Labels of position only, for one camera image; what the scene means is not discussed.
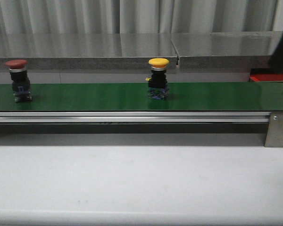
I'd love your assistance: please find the white pleated curtain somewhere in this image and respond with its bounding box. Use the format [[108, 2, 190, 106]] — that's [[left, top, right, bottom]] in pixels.
[[0, 0, 278, 34]]

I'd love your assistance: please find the grey stone counter slab right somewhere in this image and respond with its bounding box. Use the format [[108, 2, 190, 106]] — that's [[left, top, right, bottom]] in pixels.
[[171, 31, 282, 70]]

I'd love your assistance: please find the grey stone counter slab left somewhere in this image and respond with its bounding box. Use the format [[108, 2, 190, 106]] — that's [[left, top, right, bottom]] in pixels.
[[0, 33, 178, 71]]

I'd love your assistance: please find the steel conveyor support bracket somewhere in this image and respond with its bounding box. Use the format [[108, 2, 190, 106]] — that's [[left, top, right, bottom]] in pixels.
[[265, 112, 283, 147]]

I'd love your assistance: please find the red plastic tray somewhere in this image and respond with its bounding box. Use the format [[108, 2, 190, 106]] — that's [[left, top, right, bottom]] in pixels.
[[250, 74, 283, 82]]

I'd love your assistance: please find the aluminium conveyor side rail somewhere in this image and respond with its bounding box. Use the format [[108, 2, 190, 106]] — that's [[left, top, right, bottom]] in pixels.
[[0, 111, 270, 123]]

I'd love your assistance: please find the green conveyor belt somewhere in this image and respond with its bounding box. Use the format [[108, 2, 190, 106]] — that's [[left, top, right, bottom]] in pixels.
[[0, 82, 283, 112]]

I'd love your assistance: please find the grey stone counter slab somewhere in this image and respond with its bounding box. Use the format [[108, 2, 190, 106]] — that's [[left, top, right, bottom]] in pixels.
[[171, 31, 282, 70], [0, 33, 178, 71]]

